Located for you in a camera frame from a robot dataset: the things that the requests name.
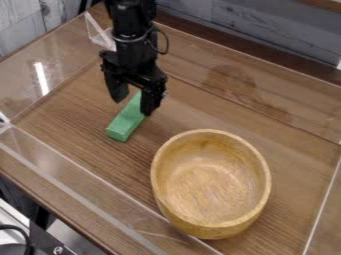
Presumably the brown wooden bowl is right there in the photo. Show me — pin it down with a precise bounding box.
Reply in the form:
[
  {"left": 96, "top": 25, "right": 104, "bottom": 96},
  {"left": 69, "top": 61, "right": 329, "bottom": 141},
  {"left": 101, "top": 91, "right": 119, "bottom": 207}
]
[{"left": 149, "top": 129, "right": 271, "bottom": 240}]

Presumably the black metal bracket with bolt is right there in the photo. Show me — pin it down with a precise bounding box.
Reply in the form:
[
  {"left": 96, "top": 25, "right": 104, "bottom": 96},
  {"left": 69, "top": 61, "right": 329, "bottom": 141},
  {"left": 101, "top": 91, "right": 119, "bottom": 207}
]
[{"left": 29, "top": 222, "right": 77, "bottom": 255}]

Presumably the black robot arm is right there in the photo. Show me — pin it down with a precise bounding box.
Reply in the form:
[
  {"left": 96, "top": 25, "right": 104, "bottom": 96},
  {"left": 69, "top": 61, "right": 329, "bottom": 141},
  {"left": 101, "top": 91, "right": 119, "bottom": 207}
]
[{"left": 99, "top": 0, "right": 168, "bottom": 116}]

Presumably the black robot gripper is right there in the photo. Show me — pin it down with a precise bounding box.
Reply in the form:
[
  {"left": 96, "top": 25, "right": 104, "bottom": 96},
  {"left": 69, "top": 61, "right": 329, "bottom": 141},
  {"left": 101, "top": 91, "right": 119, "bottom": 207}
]
[{"left": 99, "top": 33, "right": 167, "bottom": 116}]

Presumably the black cable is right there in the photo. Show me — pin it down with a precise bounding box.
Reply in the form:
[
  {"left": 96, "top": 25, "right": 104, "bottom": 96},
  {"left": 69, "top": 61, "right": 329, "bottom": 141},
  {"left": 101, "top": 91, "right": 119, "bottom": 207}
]
[{"left": 0, "top": 224, "right": 33, "bottom": 255}]

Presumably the green rectangular block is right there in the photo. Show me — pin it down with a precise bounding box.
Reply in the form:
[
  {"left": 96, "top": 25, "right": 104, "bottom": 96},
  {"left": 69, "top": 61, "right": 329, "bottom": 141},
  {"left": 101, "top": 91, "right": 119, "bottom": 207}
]
[{"left": 105, "top": 92, "right": 145, "bottom": 142}]

